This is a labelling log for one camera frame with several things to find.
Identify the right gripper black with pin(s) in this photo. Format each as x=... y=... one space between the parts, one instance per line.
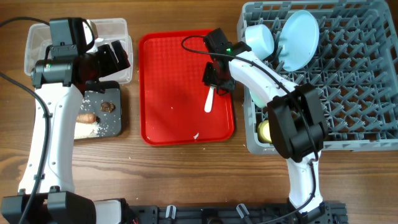
x=229 y=85

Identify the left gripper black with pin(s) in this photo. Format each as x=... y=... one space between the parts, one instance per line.
x=111 y=66

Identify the white plastic spoon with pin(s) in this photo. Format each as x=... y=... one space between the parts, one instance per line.
x=209 y=100

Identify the brown food scrap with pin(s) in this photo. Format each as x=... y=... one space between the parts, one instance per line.
x=107 y=107

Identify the light blue bowl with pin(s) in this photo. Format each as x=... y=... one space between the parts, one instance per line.
x=260 y=40

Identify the white rice pile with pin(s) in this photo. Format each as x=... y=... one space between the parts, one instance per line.
x=107 y=124

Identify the yellow plastic cup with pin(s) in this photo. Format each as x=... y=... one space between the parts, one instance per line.
x=263 y=132

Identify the large light blue plate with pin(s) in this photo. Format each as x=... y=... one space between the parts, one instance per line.
x=299 y=40

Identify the green small bowl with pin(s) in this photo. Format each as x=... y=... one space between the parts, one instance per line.
x=257 y=101

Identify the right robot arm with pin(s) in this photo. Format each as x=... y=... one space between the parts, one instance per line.
x=296 y=123

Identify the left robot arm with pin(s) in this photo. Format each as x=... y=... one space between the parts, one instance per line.
x=73 y=66

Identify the black waste tray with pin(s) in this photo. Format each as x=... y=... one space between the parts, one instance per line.
x=102 y=87

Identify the grey dishwasher rack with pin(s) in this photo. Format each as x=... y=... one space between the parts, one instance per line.
x=354 y=67

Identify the clear plastic bin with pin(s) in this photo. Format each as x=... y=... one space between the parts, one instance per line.
x=108 y=30

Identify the red serving tray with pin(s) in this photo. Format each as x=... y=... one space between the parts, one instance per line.
x=172 y=95

